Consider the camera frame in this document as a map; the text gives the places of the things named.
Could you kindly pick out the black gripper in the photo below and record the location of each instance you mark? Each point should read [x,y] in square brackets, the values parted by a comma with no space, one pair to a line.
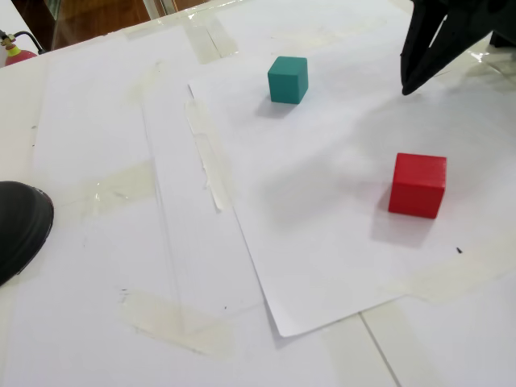
[424,20]

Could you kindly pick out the red cube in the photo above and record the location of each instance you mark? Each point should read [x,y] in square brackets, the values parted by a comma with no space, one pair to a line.
[415,189]

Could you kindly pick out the teal blue cube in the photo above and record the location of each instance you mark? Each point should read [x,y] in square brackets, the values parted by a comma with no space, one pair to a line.
[288,80]

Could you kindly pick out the clear shiny tape strip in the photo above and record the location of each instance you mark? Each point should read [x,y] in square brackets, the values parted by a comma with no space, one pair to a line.
[109,189]
[483,70]

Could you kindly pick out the small white paper sheet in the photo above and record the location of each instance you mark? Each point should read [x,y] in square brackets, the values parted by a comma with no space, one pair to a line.
[322,201]

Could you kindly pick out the beige masking tape strip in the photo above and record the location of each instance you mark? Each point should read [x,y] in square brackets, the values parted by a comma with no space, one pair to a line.
[173,322]
[443,282]
[209,40]
[350,354]
[141,86]
[213,177]

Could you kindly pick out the large white paper sheet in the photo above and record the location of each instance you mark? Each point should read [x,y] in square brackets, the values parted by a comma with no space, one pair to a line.
[101,121]
[177,161]

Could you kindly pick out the brown wooden cabinet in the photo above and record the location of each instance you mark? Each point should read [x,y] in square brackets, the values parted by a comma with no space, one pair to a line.
[101,20]

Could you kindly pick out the red fire extinguisher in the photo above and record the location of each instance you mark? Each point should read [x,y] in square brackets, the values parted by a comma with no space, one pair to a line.
[18,57]

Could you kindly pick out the black round stand base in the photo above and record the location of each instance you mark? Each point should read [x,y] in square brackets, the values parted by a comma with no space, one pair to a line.
[20,230]

